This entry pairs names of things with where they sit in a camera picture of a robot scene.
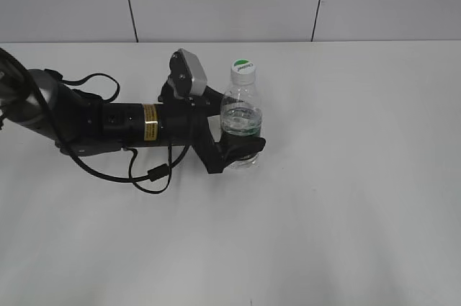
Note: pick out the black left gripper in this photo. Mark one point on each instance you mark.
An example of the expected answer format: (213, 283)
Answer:
(184, 122)

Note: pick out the clear water bottle green label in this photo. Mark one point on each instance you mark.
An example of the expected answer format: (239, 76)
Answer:
(241, 113)

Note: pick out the white green bottle cap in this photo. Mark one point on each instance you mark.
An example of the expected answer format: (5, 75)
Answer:
(243, 72)

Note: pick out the left robot arm black grey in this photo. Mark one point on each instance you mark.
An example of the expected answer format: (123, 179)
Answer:
(85, 124)

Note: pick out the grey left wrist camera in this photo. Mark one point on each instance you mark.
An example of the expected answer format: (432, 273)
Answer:
(187, 75)

